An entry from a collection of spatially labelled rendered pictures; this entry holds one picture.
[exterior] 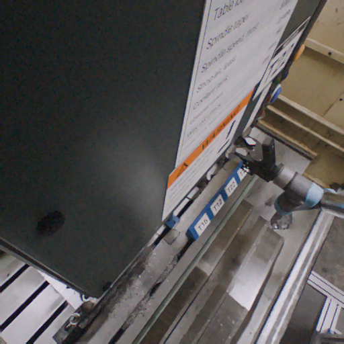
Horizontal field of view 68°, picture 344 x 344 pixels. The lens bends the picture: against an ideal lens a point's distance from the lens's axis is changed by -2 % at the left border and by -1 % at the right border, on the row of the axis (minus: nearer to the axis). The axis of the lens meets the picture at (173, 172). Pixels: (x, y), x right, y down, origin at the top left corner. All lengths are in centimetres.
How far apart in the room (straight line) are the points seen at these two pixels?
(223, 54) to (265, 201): 128
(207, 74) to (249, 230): 119
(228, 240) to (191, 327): 39
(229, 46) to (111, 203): 12
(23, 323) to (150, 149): 95
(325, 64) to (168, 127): 112
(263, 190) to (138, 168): 130
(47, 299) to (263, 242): 94
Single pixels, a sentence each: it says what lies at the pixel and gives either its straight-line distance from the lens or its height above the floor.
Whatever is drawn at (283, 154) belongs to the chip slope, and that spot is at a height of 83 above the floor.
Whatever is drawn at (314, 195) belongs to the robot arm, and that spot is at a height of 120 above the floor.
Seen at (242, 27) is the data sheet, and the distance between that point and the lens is 18.
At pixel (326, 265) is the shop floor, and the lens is 236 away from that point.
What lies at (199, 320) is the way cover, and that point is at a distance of 116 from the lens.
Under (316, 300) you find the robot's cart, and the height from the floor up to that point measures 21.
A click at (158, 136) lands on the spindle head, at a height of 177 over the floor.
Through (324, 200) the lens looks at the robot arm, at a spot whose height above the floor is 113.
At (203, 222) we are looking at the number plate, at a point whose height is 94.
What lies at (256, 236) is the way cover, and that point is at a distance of 133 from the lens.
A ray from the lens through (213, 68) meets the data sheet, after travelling 17.
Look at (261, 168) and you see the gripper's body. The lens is 95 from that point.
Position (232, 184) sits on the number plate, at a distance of 115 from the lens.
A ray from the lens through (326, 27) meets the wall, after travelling 120.
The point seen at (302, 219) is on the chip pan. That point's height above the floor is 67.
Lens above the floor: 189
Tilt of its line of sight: 58 degrees down
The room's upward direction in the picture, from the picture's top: 10 degrees clockwise
